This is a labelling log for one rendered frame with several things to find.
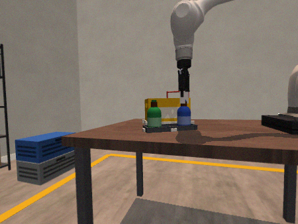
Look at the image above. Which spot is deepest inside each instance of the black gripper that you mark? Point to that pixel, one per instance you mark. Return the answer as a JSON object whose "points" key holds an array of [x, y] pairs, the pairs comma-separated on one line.
{"points": [[183, 79]]}

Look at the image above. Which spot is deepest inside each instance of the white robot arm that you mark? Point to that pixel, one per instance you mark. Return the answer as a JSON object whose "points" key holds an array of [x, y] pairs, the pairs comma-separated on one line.
{"points": [[186, 18]]}

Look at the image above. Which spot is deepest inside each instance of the blue bottle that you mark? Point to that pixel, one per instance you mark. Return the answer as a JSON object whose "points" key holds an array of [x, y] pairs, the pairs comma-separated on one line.
{"points": [[183, 115]]}

